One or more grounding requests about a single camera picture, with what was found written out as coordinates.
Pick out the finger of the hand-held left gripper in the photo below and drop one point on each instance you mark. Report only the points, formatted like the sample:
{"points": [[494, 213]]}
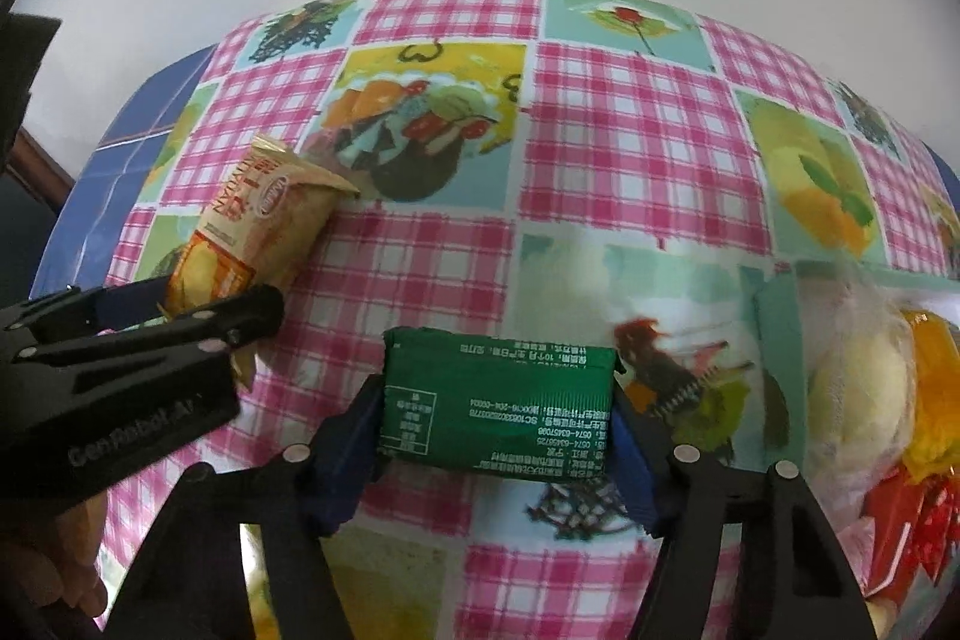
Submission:
{"points": [[187, 336], [82, 310]]}

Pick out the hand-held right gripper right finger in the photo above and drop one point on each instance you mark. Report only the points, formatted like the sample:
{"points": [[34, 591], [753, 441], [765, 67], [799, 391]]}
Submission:
{"points": [[634, 460]]}

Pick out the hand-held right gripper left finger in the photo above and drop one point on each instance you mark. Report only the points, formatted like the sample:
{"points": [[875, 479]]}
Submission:
{"points": [[345, 460]]}

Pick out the orange cake roll packet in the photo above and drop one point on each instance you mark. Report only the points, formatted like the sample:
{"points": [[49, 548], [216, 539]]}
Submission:
{"points": [[255, 220]]}

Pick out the dark green snack packet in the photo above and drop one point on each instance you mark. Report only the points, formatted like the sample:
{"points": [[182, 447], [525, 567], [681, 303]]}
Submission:
{"points": [[495, 400]]}

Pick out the shallow teal cardboard box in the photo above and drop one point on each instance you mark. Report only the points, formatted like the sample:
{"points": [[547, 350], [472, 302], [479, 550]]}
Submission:
{"points": [[780, 347]]}

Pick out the pale green pastry packet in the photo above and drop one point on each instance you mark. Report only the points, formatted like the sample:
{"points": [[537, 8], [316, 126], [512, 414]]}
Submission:
{"points": [[855, 385]]}

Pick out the red box white stripe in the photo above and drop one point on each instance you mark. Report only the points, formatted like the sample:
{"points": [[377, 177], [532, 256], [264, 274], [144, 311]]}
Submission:
{"points": [[889, 520]]}

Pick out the red checkered foil packet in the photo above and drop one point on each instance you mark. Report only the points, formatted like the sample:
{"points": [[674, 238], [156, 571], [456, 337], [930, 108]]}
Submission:
{"points": [[941, 524]]}

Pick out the yellow snack packet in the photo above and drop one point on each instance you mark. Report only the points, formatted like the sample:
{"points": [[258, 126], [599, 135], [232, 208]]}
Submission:
{"points": [[934, 347]]}

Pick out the person's left hand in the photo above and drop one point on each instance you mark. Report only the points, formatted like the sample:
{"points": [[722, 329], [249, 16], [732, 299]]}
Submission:
{"points": [[52, 557]]}

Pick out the brown wooden furniture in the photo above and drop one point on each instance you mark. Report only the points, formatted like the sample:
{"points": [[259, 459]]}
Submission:
{"points": [[45, 168]]}

